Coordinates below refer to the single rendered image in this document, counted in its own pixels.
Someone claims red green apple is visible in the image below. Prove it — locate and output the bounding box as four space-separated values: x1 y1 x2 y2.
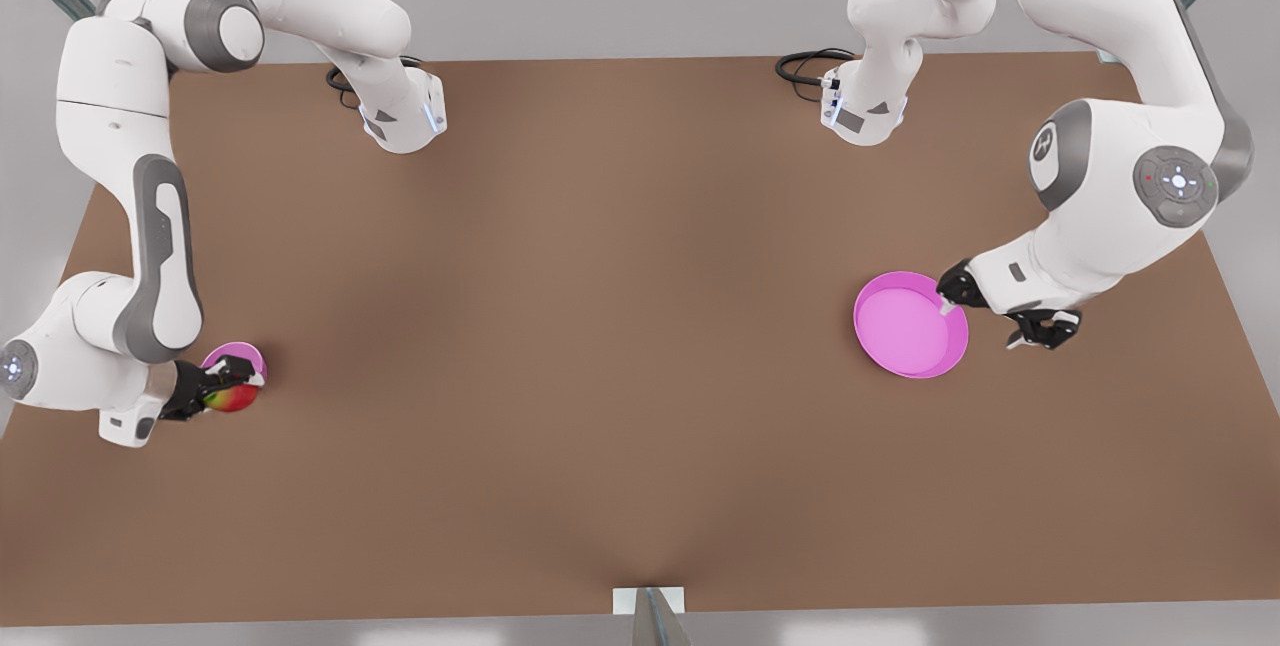
203 381 260 415

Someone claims large pink round dish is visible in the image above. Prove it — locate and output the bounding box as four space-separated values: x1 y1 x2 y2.
853 271 970 380

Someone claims small pink round dish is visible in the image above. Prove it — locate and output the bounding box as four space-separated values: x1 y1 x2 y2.
200 342 269 397

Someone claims black cable loop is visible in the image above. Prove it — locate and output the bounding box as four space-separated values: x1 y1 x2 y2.
775 48 858 106
326 55 426 113

